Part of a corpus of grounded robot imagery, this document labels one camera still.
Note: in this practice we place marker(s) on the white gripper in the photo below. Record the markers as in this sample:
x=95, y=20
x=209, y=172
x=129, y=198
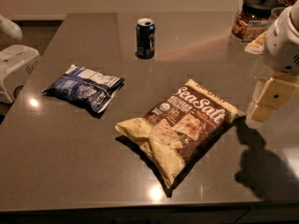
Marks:
x=281, y=46

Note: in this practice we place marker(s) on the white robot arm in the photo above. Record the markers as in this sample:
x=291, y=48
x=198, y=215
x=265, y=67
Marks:
x=281, y=54

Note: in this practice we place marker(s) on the blue pepsi can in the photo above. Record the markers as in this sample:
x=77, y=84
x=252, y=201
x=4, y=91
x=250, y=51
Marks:
x=145, y=38

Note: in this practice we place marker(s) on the glass jar black lid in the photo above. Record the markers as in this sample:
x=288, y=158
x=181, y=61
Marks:
x=252, y=19

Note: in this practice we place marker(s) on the sea salt chips bag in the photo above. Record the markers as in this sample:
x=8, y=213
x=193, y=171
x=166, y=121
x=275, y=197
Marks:
x=173, y=132

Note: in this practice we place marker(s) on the blue white snack bag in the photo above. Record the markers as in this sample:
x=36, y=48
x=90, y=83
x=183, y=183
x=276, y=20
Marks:
x=82, y=86

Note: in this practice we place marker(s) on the white rounded robot part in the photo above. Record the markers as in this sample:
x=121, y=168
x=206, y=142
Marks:
x=10, y=29

